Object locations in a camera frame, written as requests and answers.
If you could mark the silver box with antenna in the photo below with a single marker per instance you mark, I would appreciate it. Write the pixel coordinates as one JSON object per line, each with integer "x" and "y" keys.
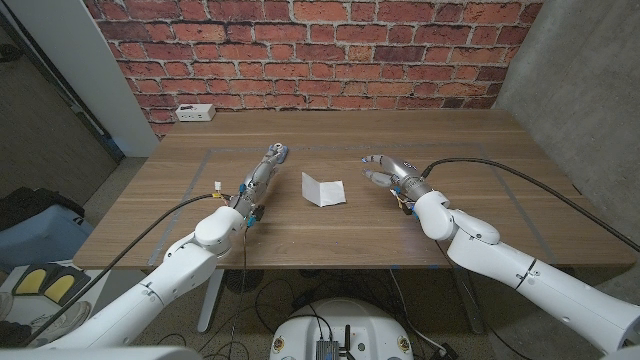
{"x": 327, "y": 350}

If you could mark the black yellow foot pedal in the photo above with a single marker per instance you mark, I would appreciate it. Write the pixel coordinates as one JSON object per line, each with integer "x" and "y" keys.
{"x": 31, "y": 281}
{"x": 61, "y": 287}

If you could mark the white power strip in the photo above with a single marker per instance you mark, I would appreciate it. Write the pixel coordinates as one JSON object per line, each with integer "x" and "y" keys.
{"x": 195, "y": 113}

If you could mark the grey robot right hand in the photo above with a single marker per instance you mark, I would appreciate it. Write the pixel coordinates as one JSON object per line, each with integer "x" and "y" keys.
{"x": 405, "y": 177}

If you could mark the dark grey door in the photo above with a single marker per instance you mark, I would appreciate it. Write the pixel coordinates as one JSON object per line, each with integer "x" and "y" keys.
{"x": 40, "y": 140}

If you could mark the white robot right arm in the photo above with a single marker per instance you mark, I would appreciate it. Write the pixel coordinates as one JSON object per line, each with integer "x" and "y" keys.
{"x": 525, "y": 270}

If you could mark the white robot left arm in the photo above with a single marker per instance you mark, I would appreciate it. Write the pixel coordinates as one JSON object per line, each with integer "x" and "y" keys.
{"x": 150, "y": 295}

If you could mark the white paper shipping label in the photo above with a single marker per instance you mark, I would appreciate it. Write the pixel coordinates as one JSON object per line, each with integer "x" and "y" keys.
{"x": 327, "y": 192}

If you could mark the white robot torso base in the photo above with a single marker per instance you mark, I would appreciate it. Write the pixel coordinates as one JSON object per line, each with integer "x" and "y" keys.
{"x": 370, "y": 325}

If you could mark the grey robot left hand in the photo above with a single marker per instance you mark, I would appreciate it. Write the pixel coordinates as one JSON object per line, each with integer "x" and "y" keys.
{"x": 256, "y": 182}

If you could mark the round black floor fan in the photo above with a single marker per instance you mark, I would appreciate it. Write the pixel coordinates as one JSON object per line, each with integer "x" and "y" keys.
{"x": 243, "y": 281}

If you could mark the blue storage bin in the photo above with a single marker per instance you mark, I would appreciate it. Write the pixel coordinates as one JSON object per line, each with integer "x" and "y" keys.
{"x": 40, "y": 235}

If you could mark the white grey sneaker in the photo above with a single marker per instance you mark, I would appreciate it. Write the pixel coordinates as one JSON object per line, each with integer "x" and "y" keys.
{"x": 62, "y": 322}

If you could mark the grey table leg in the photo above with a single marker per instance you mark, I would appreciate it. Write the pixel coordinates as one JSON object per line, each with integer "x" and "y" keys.
{"x": 470, "y": 305}

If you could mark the black bag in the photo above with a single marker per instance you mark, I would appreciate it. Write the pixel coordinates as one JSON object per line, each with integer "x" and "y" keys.
{"x": 30, "y": 202}

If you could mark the white table leg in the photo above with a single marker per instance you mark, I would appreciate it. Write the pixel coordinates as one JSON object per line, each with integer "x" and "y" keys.
{"x": 210, "y": 300}

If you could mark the red brick printed backdrop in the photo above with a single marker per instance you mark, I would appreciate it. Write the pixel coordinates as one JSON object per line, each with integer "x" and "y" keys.
{"x": 310, "y": 50}

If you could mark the black power adapter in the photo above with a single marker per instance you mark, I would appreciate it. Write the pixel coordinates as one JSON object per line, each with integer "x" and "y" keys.
{"x": 444, "y": 351}

